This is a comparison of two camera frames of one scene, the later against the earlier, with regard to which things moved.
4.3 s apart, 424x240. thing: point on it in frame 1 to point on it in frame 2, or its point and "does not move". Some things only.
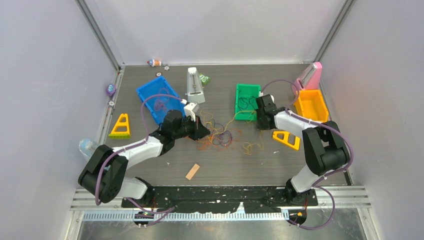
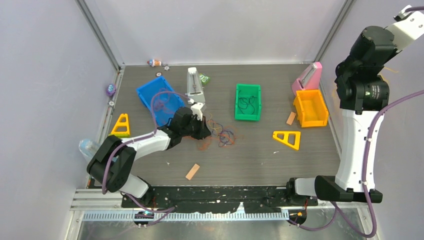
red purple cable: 162,94 to 152,114
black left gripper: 199,130 does not move
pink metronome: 310,79 does not move
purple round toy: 111,90 does not move
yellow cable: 247,147 to 390,69
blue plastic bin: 159,106 does not move
